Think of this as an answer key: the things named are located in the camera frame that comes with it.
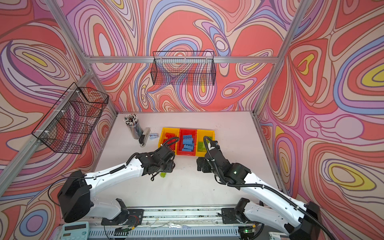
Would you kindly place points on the left yellow bin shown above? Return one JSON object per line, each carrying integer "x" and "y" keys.
{"x": 165, "y": 132}

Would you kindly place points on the yellow bin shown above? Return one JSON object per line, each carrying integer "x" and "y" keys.
{"x": 200, "y": 138}
{"x": 165, "y": 132}

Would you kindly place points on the wire basket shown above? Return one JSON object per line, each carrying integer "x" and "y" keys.
{"x": 73, "y": 121}
{"x": 176, "y": 68}

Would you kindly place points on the grey stapler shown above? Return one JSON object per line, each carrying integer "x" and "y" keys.
{"x": 144, "y": 137}

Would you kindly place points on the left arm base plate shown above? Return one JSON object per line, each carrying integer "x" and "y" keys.
{"x": 131, "y": 217}

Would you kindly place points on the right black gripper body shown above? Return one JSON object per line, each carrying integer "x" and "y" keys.
{"x": 217, "y": 173}

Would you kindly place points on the back wire basket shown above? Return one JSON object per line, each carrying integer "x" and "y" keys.
{"x": 176, "y": 68}

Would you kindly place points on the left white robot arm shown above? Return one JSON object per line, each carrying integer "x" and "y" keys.
{"x": 79, "y": 197}

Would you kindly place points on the red studded brick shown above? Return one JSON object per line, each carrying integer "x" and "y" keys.
{"x": 169, "y": 135}

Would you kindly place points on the blue brick bottom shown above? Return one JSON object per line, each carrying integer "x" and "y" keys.
{"x": 188, "y": 146}

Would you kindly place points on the red middle bin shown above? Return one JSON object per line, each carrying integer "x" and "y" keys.
{"x": 192, "y": 132}

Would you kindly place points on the calculator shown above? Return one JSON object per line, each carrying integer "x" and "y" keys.
{"x": 75, "y": 231}

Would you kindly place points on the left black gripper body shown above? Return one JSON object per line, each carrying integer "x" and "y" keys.
{"x": 167, "y": 168}

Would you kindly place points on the right yellow bin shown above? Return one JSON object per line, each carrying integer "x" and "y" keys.
{"x": 200, "y": 138}

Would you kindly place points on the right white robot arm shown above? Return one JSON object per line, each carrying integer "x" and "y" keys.
{"x": 299, "y": 221}

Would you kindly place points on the cup of pencils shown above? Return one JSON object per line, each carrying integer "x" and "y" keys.
{"x": 133, "y": 123}

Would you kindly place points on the left wire basket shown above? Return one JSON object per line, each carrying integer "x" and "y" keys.
{"x": 73, "y": 121}

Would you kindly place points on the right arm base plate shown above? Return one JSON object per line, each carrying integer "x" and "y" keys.
{"x": 228, "y": 216}

